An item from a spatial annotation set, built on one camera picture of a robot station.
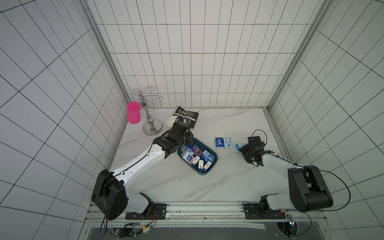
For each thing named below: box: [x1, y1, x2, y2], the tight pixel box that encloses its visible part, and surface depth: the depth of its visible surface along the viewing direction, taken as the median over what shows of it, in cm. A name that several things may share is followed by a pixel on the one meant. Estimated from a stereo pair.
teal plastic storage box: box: [177, 137, 219, 176], surface depth 89 cm
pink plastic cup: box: [127, 101, 141, 125], surface depth 83 cm
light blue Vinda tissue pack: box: [223, 137, 233, 149], surface depth 98 cm
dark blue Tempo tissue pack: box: [215, 137, 225, 149], surface depth 98 cm
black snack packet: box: [173, 106, 199, 129], surface depth 115 cm
